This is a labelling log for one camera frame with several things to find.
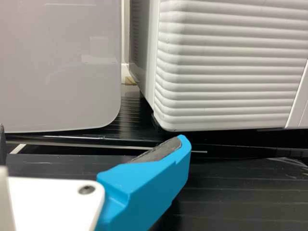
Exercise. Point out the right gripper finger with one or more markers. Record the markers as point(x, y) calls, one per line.
point(144, 187)

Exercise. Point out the incubator door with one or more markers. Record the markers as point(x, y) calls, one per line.
point(228, 72)

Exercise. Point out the black platform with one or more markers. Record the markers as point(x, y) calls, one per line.
point(134, 125)
point(240, 192)

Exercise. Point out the white box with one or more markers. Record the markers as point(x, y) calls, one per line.
point(60, 60)

